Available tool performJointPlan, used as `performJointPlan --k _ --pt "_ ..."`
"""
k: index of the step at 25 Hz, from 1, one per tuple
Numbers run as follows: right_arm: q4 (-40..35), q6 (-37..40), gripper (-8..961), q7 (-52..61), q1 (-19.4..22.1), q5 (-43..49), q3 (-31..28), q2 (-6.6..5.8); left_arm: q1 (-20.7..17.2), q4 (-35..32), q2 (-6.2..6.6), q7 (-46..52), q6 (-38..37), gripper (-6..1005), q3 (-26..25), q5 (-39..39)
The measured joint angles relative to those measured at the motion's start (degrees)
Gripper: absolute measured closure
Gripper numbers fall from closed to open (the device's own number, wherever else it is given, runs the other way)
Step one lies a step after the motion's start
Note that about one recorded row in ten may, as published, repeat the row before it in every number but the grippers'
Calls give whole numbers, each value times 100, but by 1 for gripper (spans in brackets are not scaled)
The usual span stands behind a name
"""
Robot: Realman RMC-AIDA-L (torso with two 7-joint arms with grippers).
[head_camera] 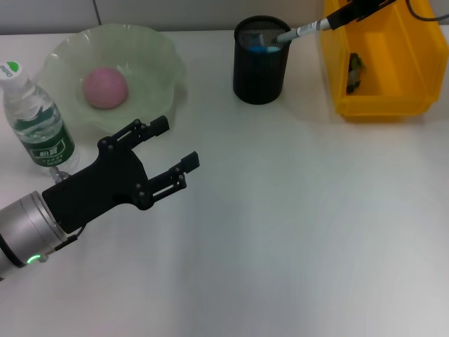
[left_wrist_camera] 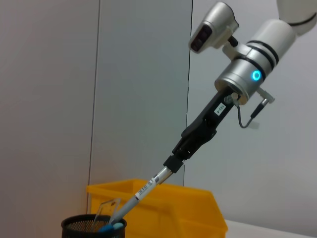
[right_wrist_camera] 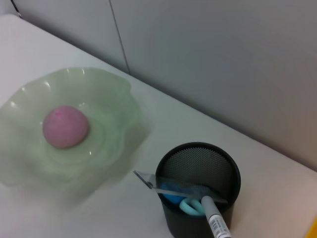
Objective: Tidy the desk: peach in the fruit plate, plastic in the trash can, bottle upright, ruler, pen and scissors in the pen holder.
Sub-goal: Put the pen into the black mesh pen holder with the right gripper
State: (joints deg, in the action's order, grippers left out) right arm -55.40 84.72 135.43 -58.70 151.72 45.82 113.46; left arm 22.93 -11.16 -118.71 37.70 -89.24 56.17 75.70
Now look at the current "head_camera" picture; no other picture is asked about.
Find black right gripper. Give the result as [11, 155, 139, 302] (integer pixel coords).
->
[322, 0, 398, 32]

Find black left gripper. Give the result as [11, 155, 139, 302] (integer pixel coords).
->
[41, 115, 201, 235]

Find silver white pen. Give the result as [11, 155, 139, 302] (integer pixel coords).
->
[272, 19, 331, 46]

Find green plastic wrapper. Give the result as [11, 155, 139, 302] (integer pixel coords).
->
[345, 51, 368, 95]

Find blue scissors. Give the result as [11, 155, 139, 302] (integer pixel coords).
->
[247, 33, 281, 56]

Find pink peach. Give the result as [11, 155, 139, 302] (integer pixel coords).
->
[82, 67, 129, 110]

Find clear bottle green label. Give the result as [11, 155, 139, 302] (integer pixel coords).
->
[0, 60, 80, 177]

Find green glass fruit plate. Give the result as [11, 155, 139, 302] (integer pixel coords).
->
[36, 22, 189, 136]

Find yellow plastic bin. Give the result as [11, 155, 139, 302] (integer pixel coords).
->
[319, 0, 445, 123]

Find black mesh cup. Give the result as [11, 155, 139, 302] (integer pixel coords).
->
[232, 15, 294, 105]

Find left gripper cable with plug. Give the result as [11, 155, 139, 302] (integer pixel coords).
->
[34, 167, 87, 265]

